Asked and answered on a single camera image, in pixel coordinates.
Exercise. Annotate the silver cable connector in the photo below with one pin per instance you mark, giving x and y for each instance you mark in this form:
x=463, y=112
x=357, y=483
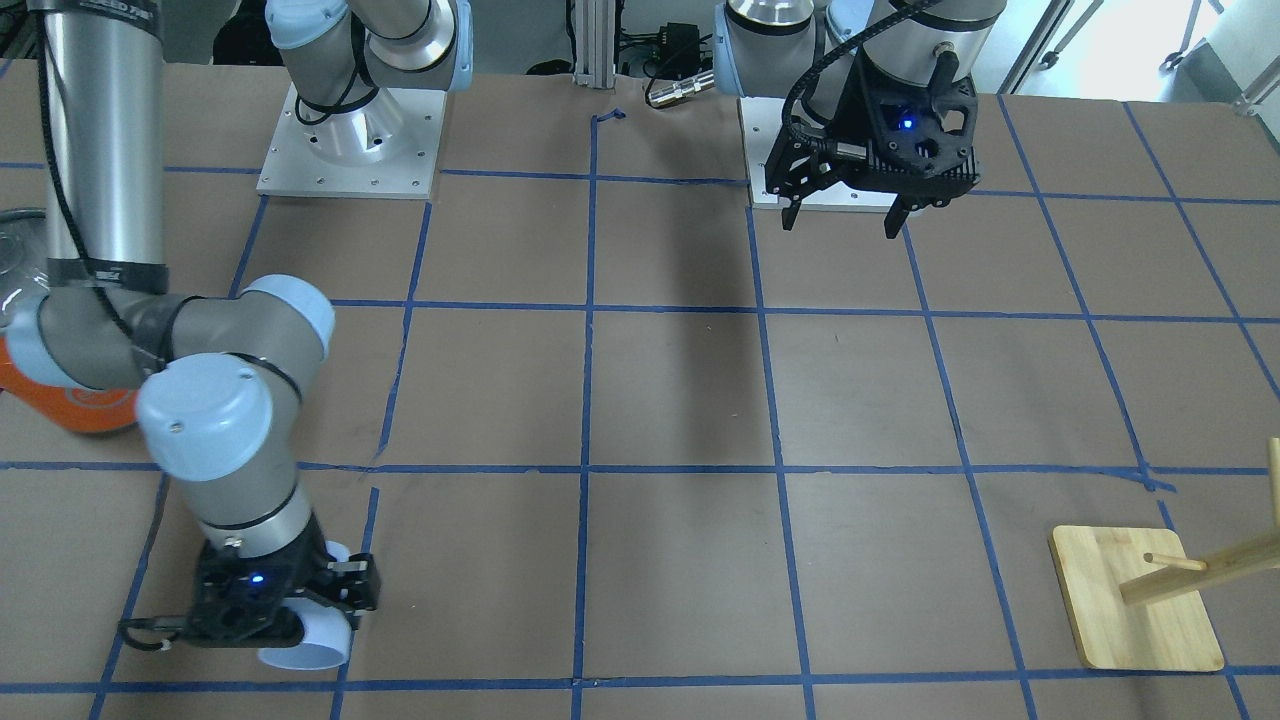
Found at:
x=680, y=90

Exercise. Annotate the light blue cup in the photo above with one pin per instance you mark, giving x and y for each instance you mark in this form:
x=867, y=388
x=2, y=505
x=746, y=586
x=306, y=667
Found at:
x=326, y=641

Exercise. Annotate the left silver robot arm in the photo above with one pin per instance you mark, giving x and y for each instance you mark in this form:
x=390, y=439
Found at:
x=803, y=51

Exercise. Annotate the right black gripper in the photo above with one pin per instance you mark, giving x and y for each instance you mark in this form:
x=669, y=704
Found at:
x=311, y=566

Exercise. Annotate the orange tin can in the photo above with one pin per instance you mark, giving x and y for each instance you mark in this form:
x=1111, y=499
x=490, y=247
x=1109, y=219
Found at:
x=84, y=411

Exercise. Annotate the aluminium frame post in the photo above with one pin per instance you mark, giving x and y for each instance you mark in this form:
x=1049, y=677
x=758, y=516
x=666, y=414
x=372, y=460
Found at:
x=594, y=27

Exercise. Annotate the wooden mug stand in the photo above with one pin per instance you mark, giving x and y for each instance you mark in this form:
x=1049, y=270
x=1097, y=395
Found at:
x=1133, y=595

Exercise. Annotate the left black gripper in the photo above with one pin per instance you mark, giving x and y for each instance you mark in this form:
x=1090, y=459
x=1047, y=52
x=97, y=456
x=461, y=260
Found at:
x=857, y=112

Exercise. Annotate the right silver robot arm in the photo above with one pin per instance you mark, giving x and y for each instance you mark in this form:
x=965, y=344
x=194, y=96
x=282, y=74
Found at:
x=219, y=382

